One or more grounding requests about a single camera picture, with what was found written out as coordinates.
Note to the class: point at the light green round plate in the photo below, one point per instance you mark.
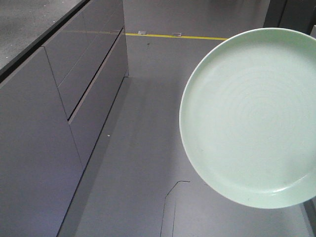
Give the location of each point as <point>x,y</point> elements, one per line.
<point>247,118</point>

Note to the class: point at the grey kitchen cabinet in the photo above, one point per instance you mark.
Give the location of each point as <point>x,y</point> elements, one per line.
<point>52,111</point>

